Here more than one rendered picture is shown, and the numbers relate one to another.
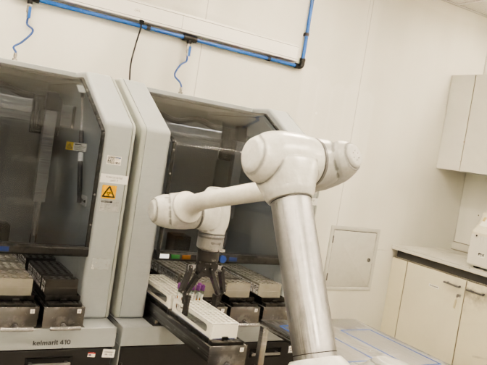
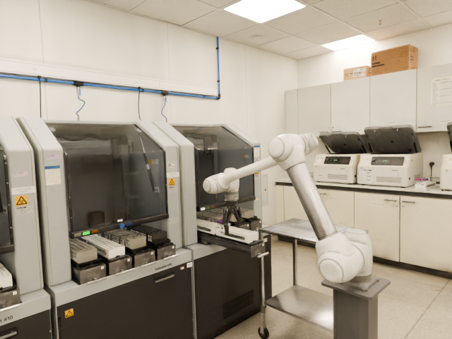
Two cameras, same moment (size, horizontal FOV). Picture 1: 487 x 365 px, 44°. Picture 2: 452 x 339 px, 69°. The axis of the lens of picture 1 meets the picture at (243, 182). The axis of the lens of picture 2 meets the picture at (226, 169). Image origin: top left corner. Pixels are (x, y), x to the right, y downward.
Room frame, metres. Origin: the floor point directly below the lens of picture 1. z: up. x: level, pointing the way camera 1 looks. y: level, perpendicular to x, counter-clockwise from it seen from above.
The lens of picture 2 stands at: (-0.05, 0.59, 1.43)
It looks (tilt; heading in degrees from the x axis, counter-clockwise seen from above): 4 degrees down; 347
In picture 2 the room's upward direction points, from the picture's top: 2 degrees counter-clockwise
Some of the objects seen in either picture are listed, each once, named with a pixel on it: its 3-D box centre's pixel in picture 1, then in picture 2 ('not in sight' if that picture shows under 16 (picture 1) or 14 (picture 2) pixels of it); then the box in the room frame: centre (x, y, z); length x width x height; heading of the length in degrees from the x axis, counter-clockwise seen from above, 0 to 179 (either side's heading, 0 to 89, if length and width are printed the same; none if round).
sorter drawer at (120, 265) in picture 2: not in sight; (96, 252); (2.10, 0.94, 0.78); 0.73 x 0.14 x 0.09; 31
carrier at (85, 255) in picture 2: not in sight; (86, 255); (1.82, 0.95, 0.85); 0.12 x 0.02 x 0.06; 122
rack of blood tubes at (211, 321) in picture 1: (203, 318); (236, 234); (2.01, 0.06, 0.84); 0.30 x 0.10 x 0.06; 31
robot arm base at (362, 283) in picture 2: not in sight; (357, 274); (1.43, -0.43, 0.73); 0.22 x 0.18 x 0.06; 121
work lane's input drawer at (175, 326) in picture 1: (183, 321); (222, 239); (2.12, 0.13, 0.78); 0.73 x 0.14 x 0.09; 31
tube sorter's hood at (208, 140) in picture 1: (209, 176); (206, 163); (2.59, 0.15, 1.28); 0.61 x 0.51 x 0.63; 121
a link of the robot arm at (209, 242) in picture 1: (210, 241); (231, 196); (2.04, 0.08, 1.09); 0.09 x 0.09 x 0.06
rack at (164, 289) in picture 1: (165, 292); (205, 227); (2.28, 0.23, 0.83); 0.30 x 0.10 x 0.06; 31
